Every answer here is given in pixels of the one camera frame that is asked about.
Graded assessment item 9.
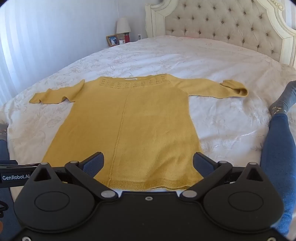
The person's right leg in jeans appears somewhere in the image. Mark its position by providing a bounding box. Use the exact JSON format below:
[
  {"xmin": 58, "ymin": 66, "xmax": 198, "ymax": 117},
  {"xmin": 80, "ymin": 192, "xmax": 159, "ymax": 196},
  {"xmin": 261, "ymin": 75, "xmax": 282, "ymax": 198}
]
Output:
[{"xmin": 260, "ymin": 113, "xmax": 296, "ymax": 235}]

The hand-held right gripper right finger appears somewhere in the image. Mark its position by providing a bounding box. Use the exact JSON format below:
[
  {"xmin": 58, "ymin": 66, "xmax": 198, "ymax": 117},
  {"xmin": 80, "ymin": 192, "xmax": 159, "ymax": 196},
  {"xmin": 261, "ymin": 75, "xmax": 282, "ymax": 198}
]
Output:
[{"xmin": 179, "ymin": 152, "xmax": 267, "ymax": 201}]

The person's leg in jeans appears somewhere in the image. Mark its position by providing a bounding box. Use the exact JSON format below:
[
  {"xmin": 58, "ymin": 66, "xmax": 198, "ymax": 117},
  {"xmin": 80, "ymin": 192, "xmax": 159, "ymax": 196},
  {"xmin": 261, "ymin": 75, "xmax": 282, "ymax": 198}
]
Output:
[
  {"xmin": 0, "ymin": 138, "xmax": 22, "ymax": 235},
  {"xmin": 260, "ymin": 113, "xmax": 296, "ymax": 235}
]

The bed with white floral bedspread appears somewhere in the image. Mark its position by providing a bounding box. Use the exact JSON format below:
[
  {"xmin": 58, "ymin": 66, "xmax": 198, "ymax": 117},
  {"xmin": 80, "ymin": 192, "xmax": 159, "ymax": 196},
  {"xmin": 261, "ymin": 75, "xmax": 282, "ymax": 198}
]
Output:
[{"xmin": 0, "ymin": 35, "xmax": 296, "ymax": 209}]

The yellow knit sweater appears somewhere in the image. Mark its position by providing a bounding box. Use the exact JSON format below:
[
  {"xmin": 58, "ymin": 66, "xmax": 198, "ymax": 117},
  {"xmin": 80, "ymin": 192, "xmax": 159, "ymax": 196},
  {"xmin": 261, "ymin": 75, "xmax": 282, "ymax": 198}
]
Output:
[{"xmin": 29, "ymin": 75, "xmax": 249, "ymax": 192}]

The white table lamp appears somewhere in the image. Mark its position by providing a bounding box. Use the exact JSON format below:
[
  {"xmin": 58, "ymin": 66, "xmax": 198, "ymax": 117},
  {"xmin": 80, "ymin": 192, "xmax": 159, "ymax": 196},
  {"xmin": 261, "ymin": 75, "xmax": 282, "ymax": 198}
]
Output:
[{"xmin": 116, "ymin": 18, "xmax": 131, "ymax": 40}]

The cream tufted headboard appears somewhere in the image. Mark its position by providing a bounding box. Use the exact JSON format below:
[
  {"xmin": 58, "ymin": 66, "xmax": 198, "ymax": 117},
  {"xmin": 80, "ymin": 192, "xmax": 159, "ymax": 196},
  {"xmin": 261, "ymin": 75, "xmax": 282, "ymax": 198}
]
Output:
[{"xmin": 145, "ymin": 0, "xmax": 296, "ymax": 67}]

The grey dotted sock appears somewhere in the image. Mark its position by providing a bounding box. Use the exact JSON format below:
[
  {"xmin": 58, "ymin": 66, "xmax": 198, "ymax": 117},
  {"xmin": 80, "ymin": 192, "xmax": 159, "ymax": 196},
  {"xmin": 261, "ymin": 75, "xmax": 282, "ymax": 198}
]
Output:
[{"xmin": 269, "ymin": 80, "xmax": 296, "ymax": 116}]

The person's left leg in jeans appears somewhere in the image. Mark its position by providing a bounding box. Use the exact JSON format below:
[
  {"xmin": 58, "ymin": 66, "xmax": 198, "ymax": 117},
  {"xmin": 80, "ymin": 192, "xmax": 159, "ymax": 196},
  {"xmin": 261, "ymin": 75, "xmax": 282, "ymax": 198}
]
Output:
[{"xmin": 0, "ymin": 138, "xmax": 22, "ymax": 235}]

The wooden picture frame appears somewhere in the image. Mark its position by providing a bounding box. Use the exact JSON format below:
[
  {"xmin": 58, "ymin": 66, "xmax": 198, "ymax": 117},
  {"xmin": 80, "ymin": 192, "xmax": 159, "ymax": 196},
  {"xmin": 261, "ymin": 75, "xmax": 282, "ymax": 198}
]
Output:
[{"xmin": 106, "ymin": 34, "xmax": 120, "ymax": 47}]

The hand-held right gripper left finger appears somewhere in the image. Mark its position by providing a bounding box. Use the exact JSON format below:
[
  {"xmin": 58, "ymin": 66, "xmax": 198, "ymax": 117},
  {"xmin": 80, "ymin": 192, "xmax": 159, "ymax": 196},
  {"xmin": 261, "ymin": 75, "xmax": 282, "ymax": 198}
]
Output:
[{"xmin": 32, "ymin": 151, "xmax": 120, "ymax": 201}]

